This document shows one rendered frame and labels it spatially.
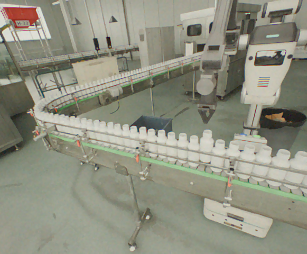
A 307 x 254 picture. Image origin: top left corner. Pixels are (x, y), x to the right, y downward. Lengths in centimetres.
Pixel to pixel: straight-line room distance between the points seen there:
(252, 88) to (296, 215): 74
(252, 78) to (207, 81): 71
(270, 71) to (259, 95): 16
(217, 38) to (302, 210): 76
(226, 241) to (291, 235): 56
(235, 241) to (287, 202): 100
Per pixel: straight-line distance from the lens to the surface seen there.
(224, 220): 180
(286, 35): 133
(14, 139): 387
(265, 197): 92
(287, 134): 242
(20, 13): 734
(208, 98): 68
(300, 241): 207
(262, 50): 124
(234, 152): 81
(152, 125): 160
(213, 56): 65
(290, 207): 95
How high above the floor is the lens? 161
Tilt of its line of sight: 30 degrees down
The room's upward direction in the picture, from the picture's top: 7 degrees counter-clockwise
